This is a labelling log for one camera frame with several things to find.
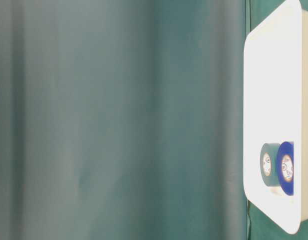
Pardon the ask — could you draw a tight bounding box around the white plastic tray case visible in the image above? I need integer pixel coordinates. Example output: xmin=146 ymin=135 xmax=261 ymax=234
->
xmin=243 ymin=0 xmax=308 ymax=234

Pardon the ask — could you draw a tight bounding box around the blue tape roll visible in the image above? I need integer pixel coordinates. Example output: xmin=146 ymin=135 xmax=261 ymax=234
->
xmin=276 ymin=141 xmax=294 ymax=196

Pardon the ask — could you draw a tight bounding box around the green table cloth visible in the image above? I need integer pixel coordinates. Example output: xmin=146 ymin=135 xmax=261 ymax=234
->
xmin=0 ymin=0 xmax=308 ymax=240

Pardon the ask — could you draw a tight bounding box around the teal green tape roll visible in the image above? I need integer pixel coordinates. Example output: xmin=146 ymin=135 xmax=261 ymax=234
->
xmin=260 ymin=143 xmax=280 ymax=187

